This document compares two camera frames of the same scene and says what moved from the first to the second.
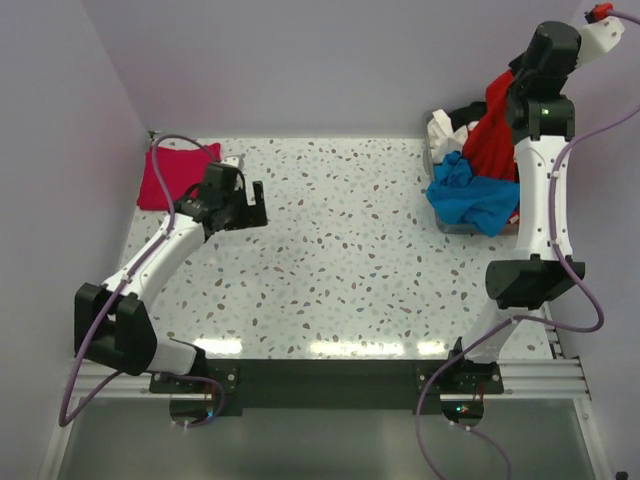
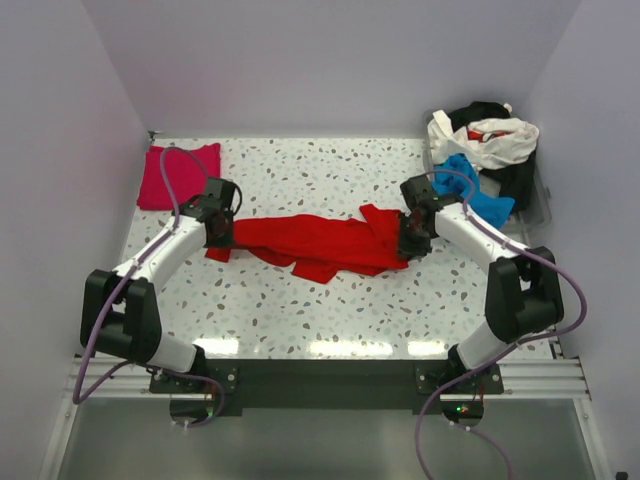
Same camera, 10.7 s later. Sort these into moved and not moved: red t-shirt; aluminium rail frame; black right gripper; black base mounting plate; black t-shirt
Moved: red t-shirt; black right gripper
Not moved: aluminium rail frame; black base mounting plate; black t-shirt
